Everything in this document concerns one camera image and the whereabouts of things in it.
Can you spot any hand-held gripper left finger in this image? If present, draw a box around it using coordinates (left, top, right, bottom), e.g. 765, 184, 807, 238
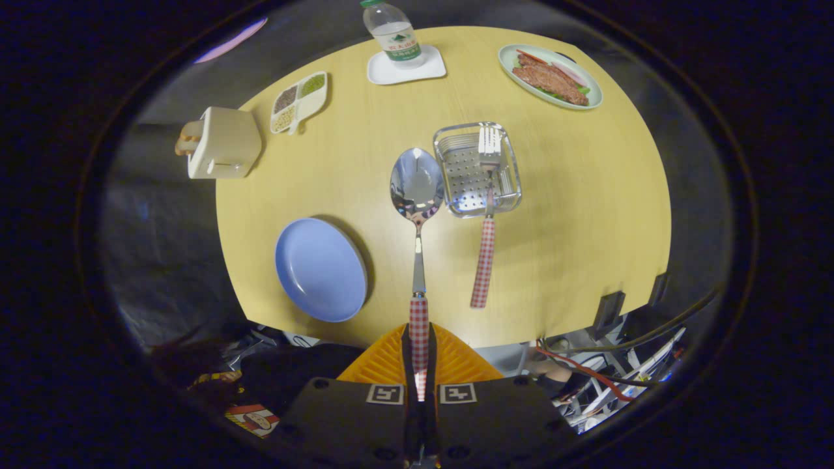
266, 322, 412, 468

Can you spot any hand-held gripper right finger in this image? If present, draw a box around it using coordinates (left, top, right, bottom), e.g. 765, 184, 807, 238
428, 322, 579, 468

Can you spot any fork with checkered handle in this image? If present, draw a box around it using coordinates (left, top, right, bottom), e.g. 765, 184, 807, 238
470, 126, 503, 309

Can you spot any spoon with checkered handle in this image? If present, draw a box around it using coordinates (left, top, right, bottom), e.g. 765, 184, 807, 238
390, 147, 446, 403

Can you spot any blue round plate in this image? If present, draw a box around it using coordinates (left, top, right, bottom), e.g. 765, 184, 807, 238
274, 217, 369, 323

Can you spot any red and yellow printed item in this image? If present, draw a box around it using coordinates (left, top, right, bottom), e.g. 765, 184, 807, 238
225, 404, 281, 437

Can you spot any black table clamp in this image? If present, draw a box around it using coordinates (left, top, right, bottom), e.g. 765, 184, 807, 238
592, 291, 627, 341
648, 272, 672, 308

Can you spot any white divided snack dish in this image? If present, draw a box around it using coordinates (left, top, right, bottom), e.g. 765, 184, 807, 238
270, 71, 328, 136

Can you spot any cream toaster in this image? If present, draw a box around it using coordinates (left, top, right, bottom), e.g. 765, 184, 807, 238
187, 107, 263, 180

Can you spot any white square coaster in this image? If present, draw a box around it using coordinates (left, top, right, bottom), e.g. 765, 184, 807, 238
367, 44, 448, 86

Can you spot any sliced meat with vegetables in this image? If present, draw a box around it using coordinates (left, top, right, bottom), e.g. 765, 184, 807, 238
512, 50, 591, 107

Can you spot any pale green oval plate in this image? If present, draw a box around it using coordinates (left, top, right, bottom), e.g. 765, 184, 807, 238
498, 44, 604, 110

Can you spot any clear plastic water bottle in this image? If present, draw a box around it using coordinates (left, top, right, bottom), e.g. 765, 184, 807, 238
360, 0, 427, 70

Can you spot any red cable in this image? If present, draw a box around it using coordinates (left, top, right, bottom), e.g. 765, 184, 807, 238
536, 345, 636, 403

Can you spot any metal wire basket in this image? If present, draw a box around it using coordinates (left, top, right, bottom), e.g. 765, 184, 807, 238
433, 121, 523, 219

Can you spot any black cable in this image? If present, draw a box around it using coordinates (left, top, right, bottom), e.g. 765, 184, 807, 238
541, 290, 721, 356

